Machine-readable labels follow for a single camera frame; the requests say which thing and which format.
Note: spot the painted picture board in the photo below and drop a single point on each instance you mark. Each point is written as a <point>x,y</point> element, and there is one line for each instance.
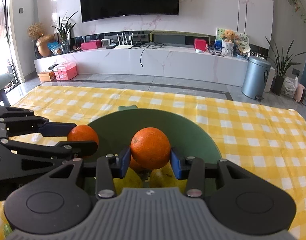
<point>218,36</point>

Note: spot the brown teddy bear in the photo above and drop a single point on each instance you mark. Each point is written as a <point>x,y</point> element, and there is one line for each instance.
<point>229,35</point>

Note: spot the yellow checked tablecloth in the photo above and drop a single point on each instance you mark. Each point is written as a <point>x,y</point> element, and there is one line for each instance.
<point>243,130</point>

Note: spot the leafy plant in glass vase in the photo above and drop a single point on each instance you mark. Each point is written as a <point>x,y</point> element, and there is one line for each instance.
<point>65,33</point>

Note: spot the potted long-leaf plant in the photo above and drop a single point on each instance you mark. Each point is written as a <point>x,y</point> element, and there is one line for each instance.
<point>280,65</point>

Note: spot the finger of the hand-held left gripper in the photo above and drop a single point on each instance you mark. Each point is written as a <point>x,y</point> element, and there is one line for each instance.
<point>75,148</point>
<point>57,129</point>

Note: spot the green cushioned chair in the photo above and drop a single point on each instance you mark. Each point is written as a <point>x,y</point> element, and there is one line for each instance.
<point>1,82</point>

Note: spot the pink flat box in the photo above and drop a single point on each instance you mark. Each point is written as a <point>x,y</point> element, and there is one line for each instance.
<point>90,45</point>

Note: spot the orange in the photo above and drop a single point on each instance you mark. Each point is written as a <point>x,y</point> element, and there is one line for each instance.
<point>150,147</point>
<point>135,165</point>
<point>83,135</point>

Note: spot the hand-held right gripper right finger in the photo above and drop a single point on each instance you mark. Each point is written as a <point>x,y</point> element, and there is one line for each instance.
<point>176,165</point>

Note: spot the orange cardboard box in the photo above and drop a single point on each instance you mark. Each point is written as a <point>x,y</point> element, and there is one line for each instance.
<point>46,76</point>

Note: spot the white marble media console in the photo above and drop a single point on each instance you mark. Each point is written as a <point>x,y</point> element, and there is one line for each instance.
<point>180,62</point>

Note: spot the white desk clock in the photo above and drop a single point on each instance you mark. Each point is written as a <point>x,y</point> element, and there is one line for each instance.
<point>106,43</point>

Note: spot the dark wall socket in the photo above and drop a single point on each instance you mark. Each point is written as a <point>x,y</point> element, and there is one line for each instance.
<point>296,72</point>

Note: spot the blue snack bag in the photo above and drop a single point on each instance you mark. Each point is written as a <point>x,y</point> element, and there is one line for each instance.
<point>54,48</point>

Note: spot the bronze round vase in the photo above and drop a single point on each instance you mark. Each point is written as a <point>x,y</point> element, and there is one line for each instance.
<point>44,46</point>

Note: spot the white box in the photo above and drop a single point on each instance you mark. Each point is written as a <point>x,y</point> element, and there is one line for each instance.
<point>271,80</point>

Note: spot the printed cap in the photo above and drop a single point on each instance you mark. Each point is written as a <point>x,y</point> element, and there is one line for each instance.
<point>243,46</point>

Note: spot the white router with antennas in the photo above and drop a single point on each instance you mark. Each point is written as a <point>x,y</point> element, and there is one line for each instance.
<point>123,45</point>

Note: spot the dried flower bunch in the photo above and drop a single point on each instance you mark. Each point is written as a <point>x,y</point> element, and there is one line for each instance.
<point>35,30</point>

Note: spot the black wall television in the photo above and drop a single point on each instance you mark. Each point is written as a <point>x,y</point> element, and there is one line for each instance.
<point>129,0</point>

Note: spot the green colander bowl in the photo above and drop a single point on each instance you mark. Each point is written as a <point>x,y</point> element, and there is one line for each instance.
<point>193,140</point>

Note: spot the silver pedal trash can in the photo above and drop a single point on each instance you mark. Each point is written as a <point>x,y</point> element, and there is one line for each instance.
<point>255,77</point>

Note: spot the small black box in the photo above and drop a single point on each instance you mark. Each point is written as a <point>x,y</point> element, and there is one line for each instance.
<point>111,46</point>

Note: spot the small pink storage box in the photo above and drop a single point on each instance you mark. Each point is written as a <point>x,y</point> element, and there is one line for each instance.
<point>57,73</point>

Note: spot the red box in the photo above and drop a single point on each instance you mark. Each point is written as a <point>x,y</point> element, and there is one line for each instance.
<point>200,44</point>

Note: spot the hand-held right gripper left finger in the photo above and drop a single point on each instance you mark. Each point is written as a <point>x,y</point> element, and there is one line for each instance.
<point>125,162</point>

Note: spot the white plastic bag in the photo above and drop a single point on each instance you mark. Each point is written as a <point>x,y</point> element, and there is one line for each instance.
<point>288,87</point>

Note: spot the large pink storage box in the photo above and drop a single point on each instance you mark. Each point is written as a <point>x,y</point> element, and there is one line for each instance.
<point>69,70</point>

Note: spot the pink small heater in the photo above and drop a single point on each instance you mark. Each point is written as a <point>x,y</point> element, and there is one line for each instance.
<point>299,92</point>

